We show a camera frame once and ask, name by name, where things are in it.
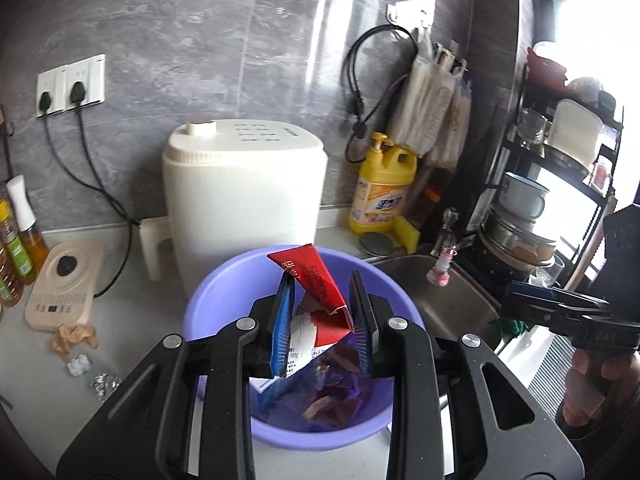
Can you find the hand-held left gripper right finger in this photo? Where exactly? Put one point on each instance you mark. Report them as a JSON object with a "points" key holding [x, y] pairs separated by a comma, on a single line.
{"points": [[361, 322]]}

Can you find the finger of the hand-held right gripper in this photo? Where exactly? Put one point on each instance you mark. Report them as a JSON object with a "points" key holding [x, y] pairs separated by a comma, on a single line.
{"points": [[535, 316], [532, 291]]}

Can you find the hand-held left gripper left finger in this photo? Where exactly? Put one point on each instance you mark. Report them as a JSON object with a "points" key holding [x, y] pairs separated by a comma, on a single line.
{"points": [[282, 332]]}

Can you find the red white snack wrapper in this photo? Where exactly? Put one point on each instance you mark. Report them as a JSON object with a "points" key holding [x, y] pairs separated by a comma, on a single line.
{"points": [[320, 280]]}

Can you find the purple wrapper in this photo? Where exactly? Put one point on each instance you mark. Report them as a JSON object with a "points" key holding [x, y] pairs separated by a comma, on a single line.
{"points": [[342, 382]]}

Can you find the purple plastic bucket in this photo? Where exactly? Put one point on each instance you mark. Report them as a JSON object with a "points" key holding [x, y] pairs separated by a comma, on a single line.
{"points": [[225, 285]]}

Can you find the foil ball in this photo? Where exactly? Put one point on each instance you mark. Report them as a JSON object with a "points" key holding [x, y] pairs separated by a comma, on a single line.
{"points": [[105, 387]]}

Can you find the small foil piece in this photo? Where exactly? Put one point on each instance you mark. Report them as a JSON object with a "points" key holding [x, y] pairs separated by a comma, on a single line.
{"points": [[80, 366]]}

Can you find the brown paper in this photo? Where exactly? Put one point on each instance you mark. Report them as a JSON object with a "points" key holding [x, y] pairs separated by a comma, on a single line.
{"points": [[75, 340]]}

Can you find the person's right hand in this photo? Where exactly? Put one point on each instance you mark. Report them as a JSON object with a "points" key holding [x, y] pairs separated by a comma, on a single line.
{"points": [[582, 400]]}

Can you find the green cloth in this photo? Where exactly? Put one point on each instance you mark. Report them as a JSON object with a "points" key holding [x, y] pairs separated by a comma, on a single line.
{"points": [[512, 326]]}

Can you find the stacked steel pots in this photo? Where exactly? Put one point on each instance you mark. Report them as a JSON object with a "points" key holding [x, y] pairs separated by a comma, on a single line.
{"points": [[515, 242]]}

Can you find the round metal lid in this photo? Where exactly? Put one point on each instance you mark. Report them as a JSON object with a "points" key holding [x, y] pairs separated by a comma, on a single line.
{"points": [[377, 246]]}

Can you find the steel sink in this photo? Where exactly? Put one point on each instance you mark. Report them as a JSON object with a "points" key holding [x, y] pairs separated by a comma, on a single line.
{"points": [[440, 310]]}

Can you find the faucet with pink tip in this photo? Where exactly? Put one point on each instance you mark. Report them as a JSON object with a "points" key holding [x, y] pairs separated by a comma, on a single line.
{"points": [[442, 260]]}

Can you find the white enamel mug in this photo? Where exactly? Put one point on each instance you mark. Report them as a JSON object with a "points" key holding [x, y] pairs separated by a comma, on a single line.
{"points": [[522, 195]]}

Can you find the yellow sponge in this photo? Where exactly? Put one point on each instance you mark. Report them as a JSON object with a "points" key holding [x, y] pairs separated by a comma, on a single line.
{"points": [[407, 235]]}

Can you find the black kitchen shelf rack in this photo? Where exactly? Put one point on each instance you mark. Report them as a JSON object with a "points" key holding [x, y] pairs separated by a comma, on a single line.
{"points": [[520, 175]]}

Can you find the yellow dish soap bottle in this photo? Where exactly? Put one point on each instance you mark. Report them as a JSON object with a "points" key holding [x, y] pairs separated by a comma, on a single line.
{"points": [[380, 195]]}

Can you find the white air fryer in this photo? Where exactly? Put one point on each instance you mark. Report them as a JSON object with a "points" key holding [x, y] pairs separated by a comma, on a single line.
{"points": [[240, 200]]}

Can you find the drinking glass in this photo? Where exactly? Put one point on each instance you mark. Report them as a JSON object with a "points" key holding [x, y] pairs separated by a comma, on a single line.
{"points": [[534, 127]]}

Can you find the white storage container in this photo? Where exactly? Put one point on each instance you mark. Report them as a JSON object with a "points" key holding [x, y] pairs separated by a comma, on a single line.
{"points": [[575, 132]]}

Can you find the hanging plastic bags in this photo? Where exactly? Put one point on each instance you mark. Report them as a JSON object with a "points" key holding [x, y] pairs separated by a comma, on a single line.
{"points": [[430, 105]]}

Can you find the beige induction cooker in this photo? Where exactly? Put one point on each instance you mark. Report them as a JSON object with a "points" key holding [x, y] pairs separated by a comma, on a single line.
{"points": [[60, 302]]}

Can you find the red bowl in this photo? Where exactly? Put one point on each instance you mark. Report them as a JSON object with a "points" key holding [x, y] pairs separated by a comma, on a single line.
{"points": [[547, 65]]}

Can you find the white cap oil sprayer bottle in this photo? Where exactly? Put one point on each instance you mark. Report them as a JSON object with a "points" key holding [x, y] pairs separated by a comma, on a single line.
{"points": [[32, 245]]}

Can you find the green label yellow cap bottle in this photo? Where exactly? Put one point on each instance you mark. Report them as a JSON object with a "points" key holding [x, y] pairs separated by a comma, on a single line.
{"points": [[15, 260]]}

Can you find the white wall hook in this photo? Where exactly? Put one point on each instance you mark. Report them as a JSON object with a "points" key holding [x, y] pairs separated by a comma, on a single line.
{"points": [[410, 7]]}

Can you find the white wall socket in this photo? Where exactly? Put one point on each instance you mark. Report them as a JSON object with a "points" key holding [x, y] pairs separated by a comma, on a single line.
{"points": [[87, 77], [50, 85]]}

